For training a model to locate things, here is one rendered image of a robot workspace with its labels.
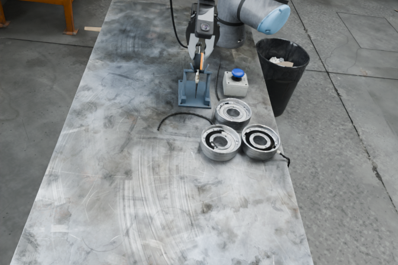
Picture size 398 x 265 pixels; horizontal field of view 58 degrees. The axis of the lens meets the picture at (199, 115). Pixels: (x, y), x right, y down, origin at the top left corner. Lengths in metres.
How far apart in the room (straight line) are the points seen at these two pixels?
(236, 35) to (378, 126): 1.59
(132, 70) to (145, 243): 0.61
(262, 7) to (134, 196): 0.76
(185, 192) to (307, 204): 1.22
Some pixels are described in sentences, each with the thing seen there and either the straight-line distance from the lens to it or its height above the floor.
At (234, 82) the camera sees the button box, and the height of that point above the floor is 0.84.
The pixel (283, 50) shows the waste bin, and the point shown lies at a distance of 2.42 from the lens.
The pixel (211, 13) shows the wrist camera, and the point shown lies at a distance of 0.97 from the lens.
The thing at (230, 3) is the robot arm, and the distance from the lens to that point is 1.33.
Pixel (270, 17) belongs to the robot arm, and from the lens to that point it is 1.25.
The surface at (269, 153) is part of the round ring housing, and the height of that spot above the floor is 0.83.
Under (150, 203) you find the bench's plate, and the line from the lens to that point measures 0.83.
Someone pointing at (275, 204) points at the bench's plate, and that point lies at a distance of 0.89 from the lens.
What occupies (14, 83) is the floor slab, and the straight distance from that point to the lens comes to 2.55.
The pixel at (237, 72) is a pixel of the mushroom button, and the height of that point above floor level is 0.87.
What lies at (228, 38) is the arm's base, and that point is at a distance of 1.38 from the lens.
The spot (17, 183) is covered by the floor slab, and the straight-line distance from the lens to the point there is 1.95.
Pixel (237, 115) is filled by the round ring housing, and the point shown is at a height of 0.81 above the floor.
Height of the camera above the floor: 1.49
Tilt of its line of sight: 41 degrees down
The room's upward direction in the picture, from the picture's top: 10 degrees clockwise
